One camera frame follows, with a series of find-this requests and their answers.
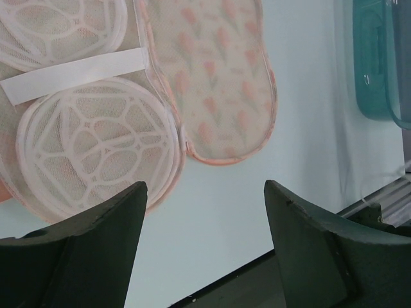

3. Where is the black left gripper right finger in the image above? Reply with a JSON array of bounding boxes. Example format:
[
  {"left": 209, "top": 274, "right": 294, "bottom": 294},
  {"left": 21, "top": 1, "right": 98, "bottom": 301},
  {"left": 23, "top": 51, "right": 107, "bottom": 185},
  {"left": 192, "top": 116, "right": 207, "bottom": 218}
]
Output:
[{"left": 264, "top": 180, "right": 410, "bottom": 307}]

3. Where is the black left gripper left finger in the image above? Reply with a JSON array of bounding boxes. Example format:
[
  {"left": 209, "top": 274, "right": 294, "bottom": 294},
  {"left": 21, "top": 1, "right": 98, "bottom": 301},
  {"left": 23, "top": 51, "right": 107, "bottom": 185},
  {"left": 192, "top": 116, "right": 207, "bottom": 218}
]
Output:
[{"left": 1, "top": 182, "right": 148, "bottom": 307}]

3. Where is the pink floral mesh laundry bag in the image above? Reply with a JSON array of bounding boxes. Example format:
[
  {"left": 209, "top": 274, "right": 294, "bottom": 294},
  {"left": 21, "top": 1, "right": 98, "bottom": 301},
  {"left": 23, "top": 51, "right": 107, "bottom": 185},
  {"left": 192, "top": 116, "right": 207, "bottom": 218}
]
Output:
[{"left": 1, "top": 1, "right": 277, "bottom": 223}]

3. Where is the teal translucent plastic basin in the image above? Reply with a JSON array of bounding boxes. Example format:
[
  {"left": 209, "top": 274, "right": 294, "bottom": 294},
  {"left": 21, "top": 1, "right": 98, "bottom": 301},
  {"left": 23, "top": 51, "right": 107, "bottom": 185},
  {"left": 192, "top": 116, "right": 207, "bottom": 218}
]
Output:
[{"left": 353, "top": 1, "right": 410, "bottom": 130}]

